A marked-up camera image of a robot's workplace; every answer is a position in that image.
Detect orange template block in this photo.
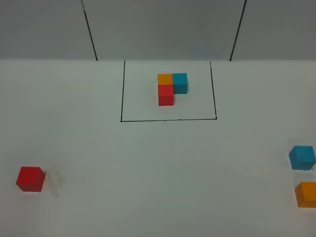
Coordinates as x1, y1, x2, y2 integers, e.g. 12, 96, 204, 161
158, 74, 173, 85

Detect red template block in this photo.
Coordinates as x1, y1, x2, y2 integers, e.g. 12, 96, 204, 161
158, 84, 174, 106

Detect blue template block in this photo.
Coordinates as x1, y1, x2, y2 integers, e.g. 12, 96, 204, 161
172, 73, 188, 94

